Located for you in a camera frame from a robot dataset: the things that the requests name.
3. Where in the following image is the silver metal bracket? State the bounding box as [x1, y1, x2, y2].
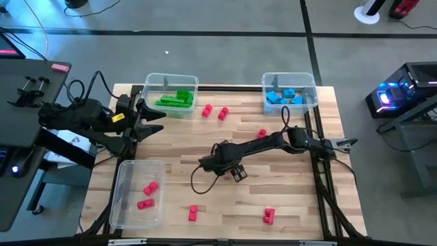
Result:
[107, 238, 147, 246]
[298, 240, 338, 246]

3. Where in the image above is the black round stand base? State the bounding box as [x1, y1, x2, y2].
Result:
[64, 0, 89, 10]

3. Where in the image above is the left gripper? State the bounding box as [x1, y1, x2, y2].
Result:
[112, 94, 167, 144]

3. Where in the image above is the black computer case with lights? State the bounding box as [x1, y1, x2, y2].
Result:
[365, 61, 437, 119]

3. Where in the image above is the black side desk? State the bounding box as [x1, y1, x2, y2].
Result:
[0, 57, 72, 233]

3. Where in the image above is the pink eraser block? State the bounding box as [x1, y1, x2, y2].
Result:
[50, 63, 70, 74]

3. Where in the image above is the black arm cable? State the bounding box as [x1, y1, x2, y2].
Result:
[66, 70, 119, 105]
[189, 163, 221, 195]

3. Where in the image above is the clear plastic bin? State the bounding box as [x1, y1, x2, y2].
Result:
[139, 72, 199, 119]
[108, 159, 167, 230]
[261, 71, 319, 116]

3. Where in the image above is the red black portable device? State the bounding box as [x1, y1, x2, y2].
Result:
[388, 0, 421, 20]

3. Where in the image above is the white tower fan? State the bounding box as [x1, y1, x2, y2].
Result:
[353, 0, 385, 25]

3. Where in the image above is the black device with light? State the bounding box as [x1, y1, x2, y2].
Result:
[8, 150, 35, 179]

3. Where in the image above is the black equipment stand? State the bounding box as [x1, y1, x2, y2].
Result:
[377, 97, 437, 199]

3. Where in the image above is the black clamp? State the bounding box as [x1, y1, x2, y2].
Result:
[6, 76, 37, 107]
[23, 77, 52, 109]

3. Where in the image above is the black floor cable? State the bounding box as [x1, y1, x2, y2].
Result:
[63, 0, 122, 18]
[0, 27, 48, 62]
[388, 16, 437, 31]

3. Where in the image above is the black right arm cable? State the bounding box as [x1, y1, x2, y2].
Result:
[189, 163, 221, 195]

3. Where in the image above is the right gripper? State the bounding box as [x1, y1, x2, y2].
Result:
[199, 140, 249, 182]

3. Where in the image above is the black screen with pink strip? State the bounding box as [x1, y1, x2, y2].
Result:
[0, 32, 27, 61]

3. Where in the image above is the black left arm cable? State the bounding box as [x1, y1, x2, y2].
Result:
[66, 70, 119, 105]

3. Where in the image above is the white floor cable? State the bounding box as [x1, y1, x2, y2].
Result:
[22, 0, 49, 59]

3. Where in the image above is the white paper manual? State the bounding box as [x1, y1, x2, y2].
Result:
[46, 129, 98, 170]

